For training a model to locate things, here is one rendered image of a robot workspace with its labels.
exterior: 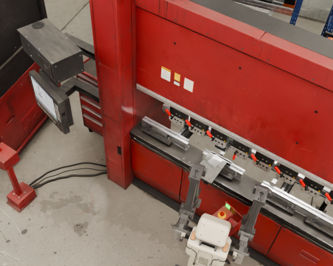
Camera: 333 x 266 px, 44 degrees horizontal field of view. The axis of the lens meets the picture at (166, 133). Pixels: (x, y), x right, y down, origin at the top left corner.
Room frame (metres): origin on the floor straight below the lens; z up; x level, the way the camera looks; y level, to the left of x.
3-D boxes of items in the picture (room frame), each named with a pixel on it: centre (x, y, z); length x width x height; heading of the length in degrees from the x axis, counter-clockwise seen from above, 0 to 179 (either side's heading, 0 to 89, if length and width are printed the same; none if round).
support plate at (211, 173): (2.08, -0.38, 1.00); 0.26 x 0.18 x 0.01; 149
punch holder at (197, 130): (2.33, -0.27, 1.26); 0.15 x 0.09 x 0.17; 59
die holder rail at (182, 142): (2.50, 0.01, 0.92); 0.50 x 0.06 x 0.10; 59
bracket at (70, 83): (2.65, 0.79, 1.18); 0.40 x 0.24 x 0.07; 59
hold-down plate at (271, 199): (1.85, -0.95, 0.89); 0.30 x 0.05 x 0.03; 59
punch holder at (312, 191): (1.81, -1.12, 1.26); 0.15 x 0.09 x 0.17; 59
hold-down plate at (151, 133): (2.47, 0.08, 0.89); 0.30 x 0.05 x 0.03; 59
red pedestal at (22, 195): (2.23, 1.46, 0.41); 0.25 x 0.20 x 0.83; 149
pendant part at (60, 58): (2.42, 0.89, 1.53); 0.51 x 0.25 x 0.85; 44
